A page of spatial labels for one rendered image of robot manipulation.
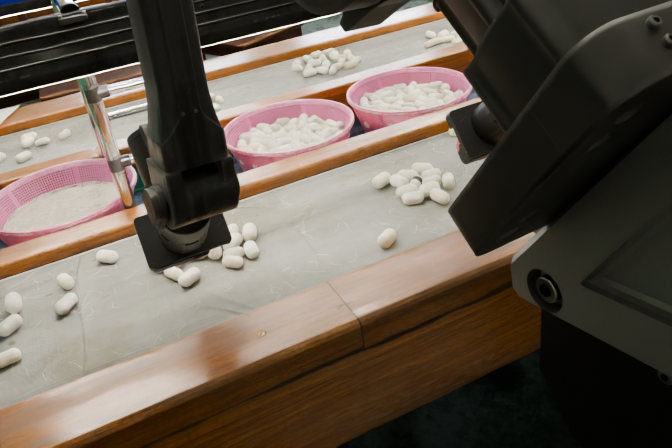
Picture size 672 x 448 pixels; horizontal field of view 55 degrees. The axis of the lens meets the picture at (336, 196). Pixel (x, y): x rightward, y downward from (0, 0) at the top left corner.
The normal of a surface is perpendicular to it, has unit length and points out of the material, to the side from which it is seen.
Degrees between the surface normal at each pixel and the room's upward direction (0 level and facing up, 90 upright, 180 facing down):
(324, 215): 0
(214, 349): 0
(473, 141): 49
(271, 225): 0
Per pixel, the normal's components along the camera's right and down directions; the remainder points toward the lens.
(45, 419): -0.13, -0.87
